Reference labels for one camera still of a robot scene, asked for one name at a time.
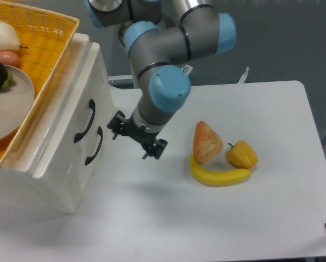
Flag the orange bread piece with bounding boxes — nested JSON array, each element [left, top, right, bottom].
[[192, 121, 224, 164]]

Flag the white pear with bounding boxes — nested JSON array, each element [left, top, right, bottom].
[[0, 21, 28, 52]]

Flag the white table bracket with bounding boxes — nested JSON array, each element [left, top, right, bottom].
[[181, 64, 194, 80]]

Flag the white drawer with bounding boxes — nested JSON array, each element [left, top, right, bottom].
[[33, 43, 114, 183], [64, 123, 107, 214]]

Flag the yellow bell pepper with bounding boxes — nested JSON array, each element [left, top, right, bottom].
[[225, 140, 258, 169]]

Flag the grey round plate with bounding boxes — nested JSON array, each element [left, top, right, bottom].
[[0, 65, 35, 140]]

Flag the white drawer cabinet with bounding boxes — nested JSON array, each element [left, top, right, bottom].
[[0, 32, 115, 215]]

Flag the yellow wicker basket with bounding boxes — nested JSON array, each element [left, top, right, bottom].
[[0, 1, 80, 166]]

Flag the yellow banana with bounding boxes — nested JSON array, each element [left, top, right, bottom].
[[189, 154, 251, 187]]

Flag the pink peach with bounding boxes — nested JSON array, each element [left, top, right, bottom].
[[0, 51, 20, 67]]

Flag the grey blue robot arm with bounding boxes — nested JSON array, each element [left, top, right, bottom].
[[85, 1, 237, 159]]

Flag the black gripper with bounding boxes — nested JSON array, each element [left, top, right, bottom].
[[107, 110, 167, 159]]

